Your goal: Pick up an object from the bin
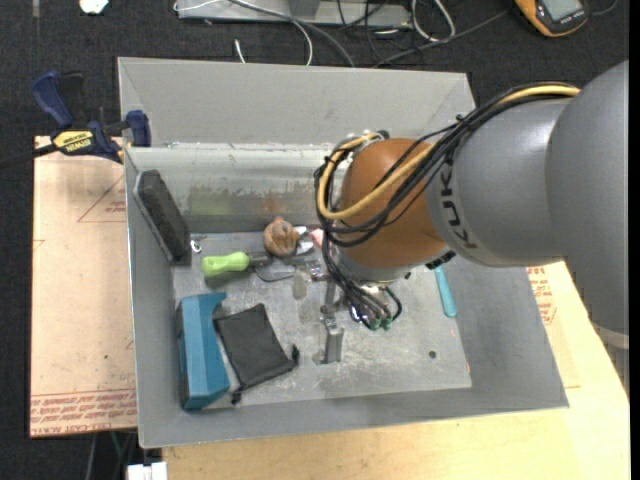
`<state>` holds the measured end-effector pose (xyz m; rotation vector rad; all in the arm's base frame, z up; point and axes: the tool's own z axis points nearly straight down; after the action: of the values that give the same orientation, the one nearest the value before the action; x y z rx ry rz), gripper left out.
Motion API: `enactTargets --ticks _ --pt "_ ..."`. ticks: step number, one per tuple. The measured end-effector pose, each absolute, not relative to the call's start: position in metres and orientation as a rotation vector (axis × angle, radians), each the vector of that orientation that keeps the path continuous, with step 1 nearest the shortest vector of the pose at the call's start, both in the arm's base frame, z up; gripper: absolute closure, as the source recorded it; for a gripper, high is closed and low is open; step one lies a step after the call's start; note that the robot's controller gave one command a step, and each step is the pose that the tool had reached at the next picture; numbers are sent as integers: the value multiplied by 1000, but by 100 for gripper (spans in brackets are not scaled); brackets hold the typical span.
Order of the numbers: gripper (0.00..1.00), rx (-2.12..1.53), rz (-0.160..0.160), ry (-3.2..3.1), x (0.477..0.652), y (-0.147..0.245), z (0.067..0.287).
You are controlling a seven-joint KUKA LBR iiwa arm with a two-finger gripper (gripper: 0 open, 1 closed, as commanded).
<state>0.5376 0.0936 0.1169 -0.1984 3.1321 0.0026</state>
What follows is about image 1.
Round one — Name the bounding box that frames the black cylinder on white bracket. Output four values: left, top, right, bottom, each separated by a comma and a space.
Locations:
424, 250, 457, 271

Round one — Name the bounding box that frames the black eraser block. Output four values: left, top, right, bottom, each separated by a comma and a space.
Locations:
134, 169, 194, 267

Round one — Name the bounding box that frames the brown cardboard board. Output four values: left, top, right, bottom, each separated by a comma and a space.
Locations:
29, 135, 584, 439

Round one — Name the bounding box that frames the grey metal bin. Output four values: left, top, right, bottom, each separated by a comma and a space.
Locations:
117, 56, 570, 450

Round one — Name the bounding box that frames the teal foam block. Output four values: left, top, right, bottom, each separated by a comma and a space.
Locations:
174, 291, 233, 412

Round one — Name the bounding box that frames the brown toy animal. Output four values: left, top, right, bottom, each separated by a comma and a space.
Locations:
263, 216, 302, 259

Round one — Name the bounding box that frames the light blue flat stick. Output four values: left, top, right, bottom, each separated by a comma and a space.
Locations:
433, 265, 458, 319

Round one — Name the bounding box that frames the green handled small tool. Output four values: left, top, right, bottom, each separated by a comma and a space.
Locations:
200, 250, 297, 284

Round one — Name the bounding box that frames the black cloth pouch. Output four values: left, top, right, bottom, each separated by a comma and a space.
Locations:
213, 302, 302, 405

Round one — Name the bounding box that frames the silver tool with pink handle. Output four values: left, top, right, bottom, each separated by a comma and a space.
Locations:
293, 224, 326, 257

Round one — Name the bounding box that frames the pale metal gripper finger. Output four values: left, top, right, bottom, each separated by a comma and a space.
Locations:
320, 305, 347, 366
291, 262, 324, 300

